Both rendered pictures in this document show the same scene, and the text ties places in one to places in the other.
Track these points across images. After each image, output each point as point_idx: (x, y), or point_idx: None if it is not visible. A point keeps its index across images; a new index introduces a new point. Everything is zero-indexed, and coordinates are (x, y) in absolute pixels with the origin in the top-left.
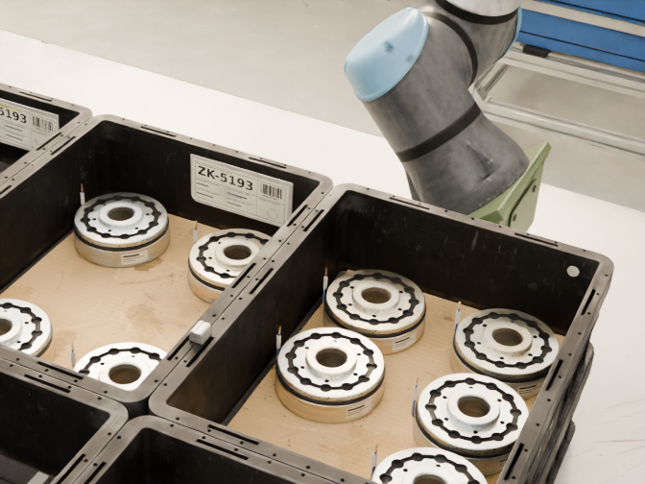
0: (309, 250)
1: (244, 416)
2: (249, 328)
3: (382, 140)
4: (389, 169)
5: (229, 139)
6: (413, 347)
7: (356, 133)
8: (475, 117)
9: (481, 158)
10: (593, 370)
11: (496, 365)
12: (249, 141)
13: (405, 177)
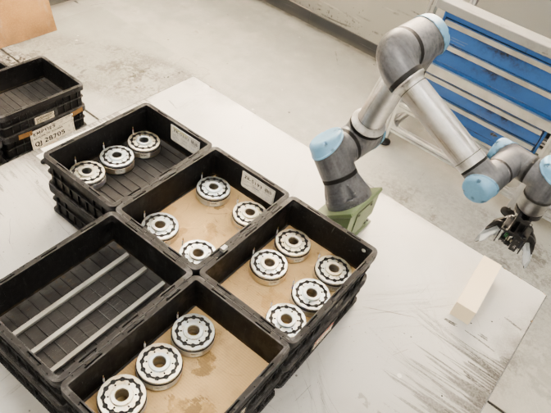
0: (273, 220)
1: (234, 275)
2: (243, 247)
3: None
4: None
5: (269, 148)
6: (302, 261)
7: None
8: (353, 175)
9: (351, 192)
10: (373, 278)
11: (326, 278)
12: (276, 151)
13: None
